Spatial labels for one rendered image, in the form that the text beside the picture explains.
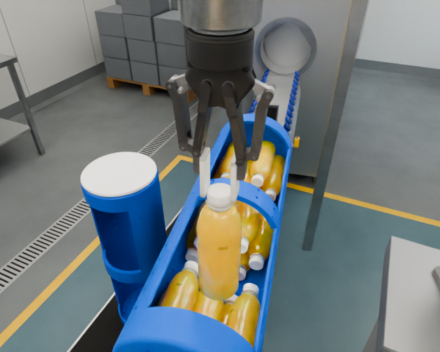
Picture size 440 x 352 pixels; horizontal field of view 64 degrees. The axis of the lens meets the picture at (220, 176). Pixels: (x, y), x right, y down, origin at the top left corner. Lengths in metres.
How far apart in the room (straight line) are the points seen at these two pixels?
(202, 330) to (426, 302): 0.56
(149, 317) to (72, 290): 1.71
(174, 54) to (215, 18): 3.84
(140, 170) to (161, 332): 0.80
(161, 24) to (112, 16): 0.65
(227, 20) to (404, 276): 0.82
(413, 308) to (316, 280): 1.40
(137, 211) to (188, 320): 0.71
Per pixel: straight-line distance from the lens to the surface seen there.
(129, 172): 1.35
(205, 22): 0.37
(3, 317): 2.44
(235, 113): 0.43
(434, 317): 0.99
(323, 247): 2.52
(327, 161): 2.02
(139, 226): 1.36
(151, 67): 4.43
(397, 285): 1.01
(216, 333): 0.67
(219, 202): 0.51
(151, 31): 4.27
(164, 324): 0.67
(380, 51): 5.67
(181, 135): 0.47
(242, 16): 0.37
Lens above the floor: 1.80
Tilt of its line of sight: 36 degrees down
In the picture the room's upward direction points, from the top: straight up
